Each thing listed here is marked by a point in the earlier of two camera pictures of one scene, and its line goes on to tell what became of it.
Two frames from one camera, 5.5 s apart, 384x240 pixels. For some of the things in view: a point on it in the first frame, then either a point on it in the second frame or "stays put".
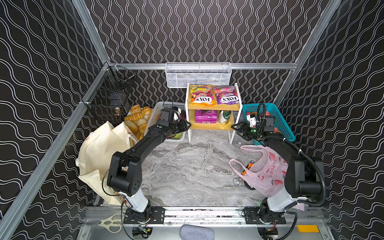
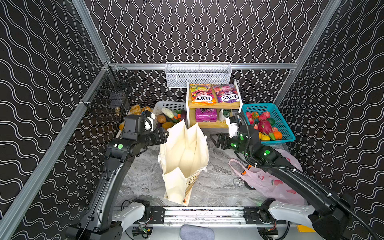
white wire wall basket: [177, 74] stays put
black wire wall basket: [107, 99] stays put
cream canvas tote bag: [92, 159] → [184, 154]
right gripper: [242, 128] → [223, 141]
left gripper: [181, 125] → [162, 135]
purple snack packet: [206, 116] stays put
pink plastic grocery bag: [266, 171] stays put
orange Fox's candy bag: [202, 94] stays put
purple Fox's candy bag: [226, 94] stays put
